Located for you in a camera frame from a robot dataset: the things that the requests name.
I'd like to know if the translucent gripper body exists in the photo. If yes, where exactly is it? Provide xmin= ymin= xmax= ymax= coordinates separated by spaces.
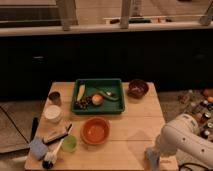
xmin=153 ymin=142 xmax=168 ymax=164

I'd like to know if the light blue towel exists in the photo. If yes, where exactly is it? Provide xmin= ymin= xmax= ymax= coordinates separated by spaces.
xmin=145 ymin=148 xmax=160 ymax=171

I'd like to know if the red orange bowl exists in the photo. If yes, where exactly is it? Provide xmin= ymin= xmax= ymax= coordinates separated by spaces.
xmin=80 ymin=117 xmax=110 ymax=145

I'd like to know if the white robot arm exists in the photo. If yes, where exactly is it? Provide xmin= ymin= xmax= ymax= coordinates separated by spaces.
xmin=151 ymin=114 xmax=213 ymax=171

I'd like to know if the dark red bowl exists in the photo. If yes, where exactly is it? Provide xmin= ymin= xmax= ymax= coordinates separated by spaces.
xmin=127 ymin=79 xmax=149 ymax=99

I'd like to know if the orange round fruit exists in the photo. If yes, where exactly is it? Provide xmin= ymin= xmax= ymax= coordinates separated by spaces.
xmin=92 ymin=94 xmax=103 ymax=106

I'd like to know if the dark grape bunch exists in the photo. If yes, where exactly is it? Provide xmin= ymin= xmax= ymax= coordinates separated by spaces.
xmin=76 ymin=96 xmax=92 ymax=109

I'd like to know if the green plastic cup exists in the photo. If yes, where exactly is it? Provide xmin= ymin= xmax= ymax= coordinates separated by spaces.
xmin=61 ymin=135 xmax=77 ymax=153

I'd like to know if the yellow corn cob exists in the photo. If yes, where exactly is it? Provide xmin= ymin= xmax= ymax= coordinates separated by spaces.
xmin=76 ymin=84 xmax=85 ymax=101

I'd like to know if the white dish brush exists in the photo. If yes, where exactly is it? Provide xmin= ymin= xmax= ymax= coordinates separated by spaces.
xmin=42 ymin=140 xmax=63 ymax=170

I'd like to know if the white round container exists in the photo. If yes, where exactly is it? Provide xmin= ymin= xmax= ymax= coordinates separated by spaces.
xmin=44 ymin=105 xmax=62 ymax=123

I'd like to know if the metal cup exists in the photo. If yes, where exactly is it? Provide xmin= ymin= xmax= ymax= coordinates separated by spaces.
xmin=48 ymin=91 xmax=62 ymax=106

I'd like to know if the blue sponge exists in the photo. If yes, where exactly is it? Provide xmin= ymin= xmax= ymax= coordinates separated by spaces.
xmin=29 ymin=137 xmax=48 ymax=160

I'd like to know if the black flat tool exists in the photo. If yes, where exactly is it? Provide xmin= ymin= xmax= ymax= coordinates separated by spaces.
xmin=30 ymin=117 xmax=39 ymax=141

